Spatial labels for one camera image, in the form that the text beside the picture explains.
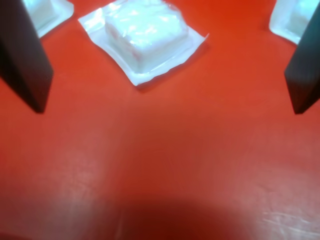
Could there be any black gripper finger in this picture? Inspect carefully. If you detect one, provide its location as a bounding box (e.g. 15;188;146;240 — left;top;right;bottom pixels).
0;0;55;115
284;6;320;116

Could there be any white gauze bandage pack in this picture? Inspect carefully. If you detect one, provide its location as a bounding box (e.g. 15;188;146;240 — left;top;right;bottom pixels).
22;0;75;39
269;0;316;46
77;0;210;87

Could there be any red plastic crate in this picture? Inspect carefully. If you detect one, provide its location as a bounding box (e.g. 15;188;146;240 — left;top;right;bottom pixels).
0;0;320;240

